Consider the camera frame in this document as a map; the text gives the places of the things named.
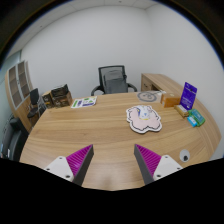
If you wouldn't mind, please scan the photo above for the tall brown cardboard box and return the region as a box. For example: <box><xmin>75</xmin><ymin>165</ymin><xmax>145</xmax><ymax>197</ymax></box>
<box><xmin>41</xmin><ymin>91</ymin><xmax>54</xmax><ymax>107</ymax></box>

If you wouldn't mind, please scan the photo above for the small blue box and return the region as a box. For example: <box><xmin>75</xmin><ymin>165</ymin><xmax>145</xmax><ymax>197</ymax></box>
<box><xmin>186</xmin><ymin>115</ymin><xmax>198</xmax><ymax>128</ymax></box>

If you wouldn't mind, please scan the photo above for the wooden side desk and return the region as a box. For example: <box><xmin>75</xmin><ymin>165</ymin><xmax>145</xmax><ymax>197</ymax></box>
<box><xmin>140</xmin><ymin>72</ymin><xmax>188</xmax><ymax>98</ymax></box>

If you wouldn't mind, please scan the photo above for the white blue yellow computer mouse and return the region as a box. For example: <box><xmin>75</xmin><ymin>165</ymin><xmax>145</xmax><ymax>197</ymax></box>
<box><xmin>137</xmin><ymin>104</ymin><xmax>152</xmax><ymax>120</ymax></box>

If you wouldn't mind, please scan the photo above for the grey mesh office chair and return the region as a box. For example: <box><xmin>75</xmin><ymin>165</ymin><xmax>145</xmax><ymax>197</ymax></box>
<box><xmin>90</xmin><ymin>64</ymin><xmax>138</xmax><ymax>97</ymax></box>

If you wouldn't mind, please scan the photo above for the small green box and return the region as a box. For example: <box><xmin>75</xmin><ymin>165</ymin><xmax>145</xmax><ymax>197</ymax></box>
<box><xmin>188</xmin><ymin>108</ymin><xmax>206</xmax><ymax>127</ymax></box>

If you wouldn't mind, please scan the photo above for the wide brown cardboard box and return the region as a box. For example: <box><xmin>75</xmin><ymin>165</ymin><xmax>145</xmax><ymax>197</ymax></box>
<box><xmin>51</xmin><ymin>91</ymin><xmax>74</xmax><ymax>108</ymax></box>

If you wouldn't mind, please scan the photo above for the purple standing sign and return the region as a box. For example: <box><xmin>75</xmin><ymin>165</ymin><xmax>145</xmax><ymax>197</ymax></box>
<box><xmin>179</xmin><ymin>81</ymin><xmax>198</xmax><ymax>111</ymax></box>

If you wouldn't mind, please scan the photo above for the small yellow box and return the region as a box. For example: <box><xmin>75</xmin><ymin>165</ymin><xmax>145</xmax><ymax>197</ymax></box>
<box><xmin>173</xmin><ymin>104</ymin><xmax>190</xmax><ymax>118</ymax></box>

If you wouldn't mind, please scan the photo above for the dark printed cardboard box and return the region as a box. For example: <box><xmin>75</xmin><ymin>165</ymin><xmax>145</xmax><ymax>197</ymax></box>
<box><xmin>50</xmin><ymin>83</ymin><xmax>70</xmax><ymax>99</ymax></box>

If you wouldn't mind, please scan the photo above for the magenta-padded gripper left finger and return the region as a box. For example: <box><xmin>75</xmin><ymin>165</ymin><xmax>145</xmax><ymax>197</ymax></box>
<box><xmin>44</xmin><ymin>143</ymin><xmax>95</xmax><ymax>187</ymax></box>

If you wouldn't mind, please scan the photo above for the round grey desk pad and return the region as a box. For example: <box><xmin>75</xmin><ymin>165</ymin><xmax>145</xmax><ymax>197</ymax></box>
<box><xmin>136</xmin><ymin>90</ymin><xmax>160</xmax><ymax>103</ymax></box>

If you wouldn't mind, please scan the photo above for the orange cardboard box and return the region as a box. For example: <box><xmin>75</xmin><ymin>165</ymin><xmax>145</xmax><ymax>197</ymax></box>
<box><xmin>161</xmin><ymin>92</ymin><xmax>184</xmax><ymax>108</ymax></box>

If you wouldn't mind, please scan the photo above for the white printed leaflet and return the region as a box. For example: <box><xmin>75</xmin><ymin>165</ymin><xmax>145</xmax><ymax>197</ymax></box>
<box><xmin>70</xmin><ymin>95</ymin><xmax>98</xmax><ymax>109</ymax></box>

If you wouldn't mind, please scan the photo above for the pink cloud-shaped mouse pad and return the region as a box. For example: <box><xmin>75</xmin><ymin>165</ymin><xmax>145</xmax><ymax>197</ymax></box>
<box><xmin>125</xmin><ymin>104</ymin><xmax>163</xmax><ymax>135</ymax></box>

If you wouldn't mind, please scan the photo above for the wooden shelf cabinet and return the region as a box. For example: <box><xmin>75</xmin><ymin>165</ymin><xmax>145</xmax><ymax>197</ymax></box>
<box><xmin>4</xmin><ymin>60</ymin><xmax>34</xmax><ymax>133</ymax></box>

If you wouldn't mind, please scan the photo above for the round desk cable grommet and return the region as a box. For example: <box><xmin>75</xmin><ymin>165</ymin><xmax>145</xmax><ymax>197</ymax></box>
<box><xmin>179</xmin><ymin>149</ymin><xmax>191</xmax><ymax>163</ymax></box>

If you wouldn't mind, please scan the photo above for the black visitor chair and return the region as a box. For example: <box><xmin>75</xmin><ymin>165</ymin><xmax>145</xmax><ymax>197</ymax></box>
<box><xmin>27</xmin><ymin>87</ymin><xmax>48</xmax><ymax>119</ymax></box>

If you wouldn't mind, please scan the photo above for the black leather armchair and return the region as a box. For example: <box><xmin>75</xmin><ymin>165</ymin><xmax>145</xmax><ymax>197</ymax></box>
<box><xmin>0</xmin><ymin>116</ymin><xmax>30</xmax><ymax>162</ymax></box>

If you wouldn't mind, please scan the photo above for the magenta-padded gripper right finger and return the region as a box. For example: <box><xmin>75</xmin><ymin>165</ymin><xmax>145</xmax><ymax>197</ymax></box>
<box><xmin>133</xmin><ymin>143</ymin><xmax>184</xmax><ymax>186</ymax></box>

